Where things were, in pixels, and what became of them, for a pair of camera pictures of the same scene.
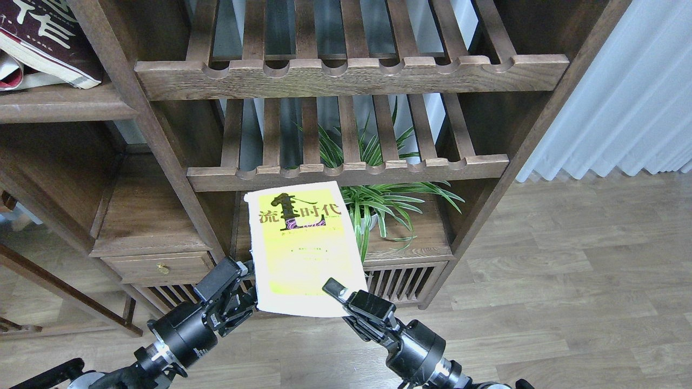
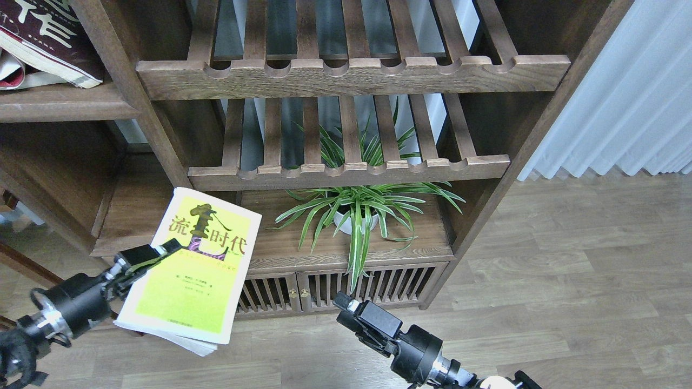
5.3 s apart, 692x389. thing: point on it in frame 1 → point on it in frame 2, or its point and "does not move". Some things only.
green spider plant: x=392 y=204 does not move
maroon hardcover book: x=50 y=35 does not move
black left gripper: x=190 y=328 → x=66 y=307
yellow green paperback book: x=300 y=237 → x=188 y=301
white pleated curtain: x=632 y=110 does not move
